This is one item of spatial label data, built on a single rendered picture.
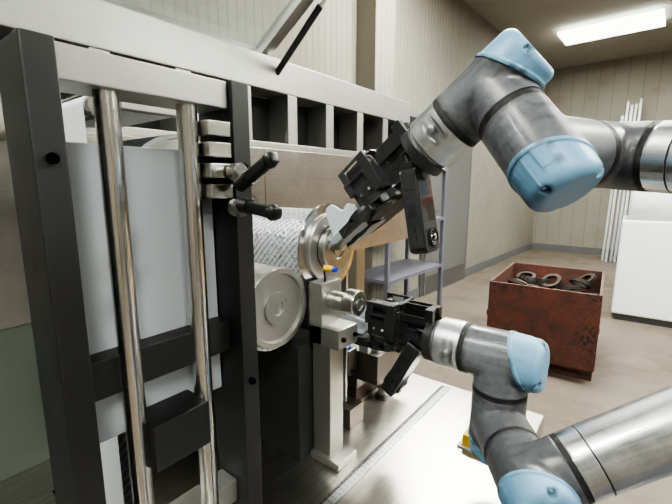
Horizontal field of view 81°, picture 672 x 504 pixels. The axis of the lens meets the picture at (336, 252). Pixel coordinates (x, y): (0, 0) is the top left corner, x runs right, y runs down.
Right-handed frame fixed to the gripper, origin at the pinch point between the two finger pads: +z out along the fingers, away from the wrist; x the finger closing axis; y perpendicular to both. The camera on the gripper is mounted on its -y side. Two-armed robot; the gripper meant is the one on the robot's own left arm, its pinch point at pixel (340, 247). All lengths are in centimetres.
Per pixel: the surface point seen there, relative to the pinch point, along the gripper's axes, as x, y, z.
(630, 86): -863, 145, -103
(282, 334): 8.9, -7.0, 11.4
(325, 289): 3.2, -4.4, 4.4
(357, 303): 2.1, -9.0, 1.2
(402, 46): -329, 223, 43
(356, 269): -79, 15, 56
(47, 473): 33, -6, 48
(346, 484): 5.5, -30.8, 18.5
